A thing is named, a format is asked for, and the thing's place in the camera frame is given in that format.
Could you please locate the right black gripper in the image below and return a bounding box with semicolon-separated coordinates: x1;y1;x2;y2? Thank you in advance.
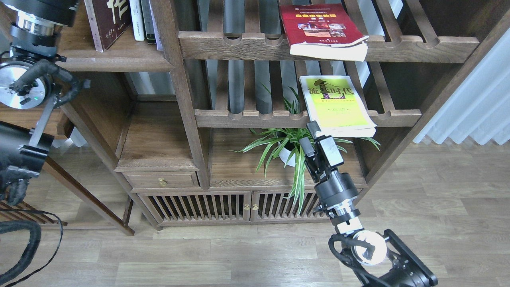
299;121;359;210

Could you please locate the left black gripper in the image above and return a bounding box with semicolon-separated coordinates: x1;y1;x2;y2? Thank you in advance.
2;0;80;27

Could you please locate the yellow green book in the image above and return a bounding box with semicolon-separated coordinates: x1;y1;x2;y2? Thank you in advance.
299;76;377;138

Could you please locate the dark maroon book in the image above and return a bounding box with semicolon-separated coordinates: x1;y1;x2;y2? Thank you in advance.
84;0;131;52

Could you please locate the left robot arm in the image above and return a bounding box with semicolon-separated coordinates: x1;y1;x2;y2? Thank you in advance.
1;0;90;212

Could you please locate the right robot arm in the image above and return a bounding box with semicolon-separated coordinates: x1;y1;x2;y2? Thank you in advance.
299;121;438;287

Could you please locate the green spider plant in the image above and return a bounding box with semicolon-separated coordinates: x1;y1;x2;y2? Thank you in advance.
233;82;381;216

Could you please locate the white plant pot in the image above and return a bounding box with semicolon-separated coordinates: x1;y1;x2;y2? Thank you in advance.
278;138;306;169

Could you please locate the dark green upright book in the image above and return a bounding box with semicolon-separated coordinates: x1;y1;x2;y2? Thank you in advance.
141;0;156;44

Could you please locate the thin white upright book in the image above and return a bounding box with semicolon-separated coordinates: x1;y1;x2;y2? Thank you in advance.
149;0;163;51

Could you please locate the red book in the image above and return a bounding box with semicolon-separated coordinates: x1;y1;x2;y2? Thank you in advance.
279;4;369;62

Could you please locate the dark wooden bookshelf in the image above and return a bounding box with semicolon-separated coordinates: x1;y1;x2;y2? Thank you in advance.
59;0;509;229

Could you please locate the brass drawer knob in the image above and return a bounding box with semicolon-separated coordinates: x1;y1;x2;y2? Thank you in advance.
158;178;167;187

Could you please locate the white curtain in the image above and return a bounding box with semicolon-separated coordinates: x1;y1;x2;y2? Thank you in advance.
413;30;510;145

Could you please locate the wooden slatted chair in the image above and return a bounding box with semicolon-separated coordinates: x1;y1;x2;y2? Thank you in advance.
0;201;68;230

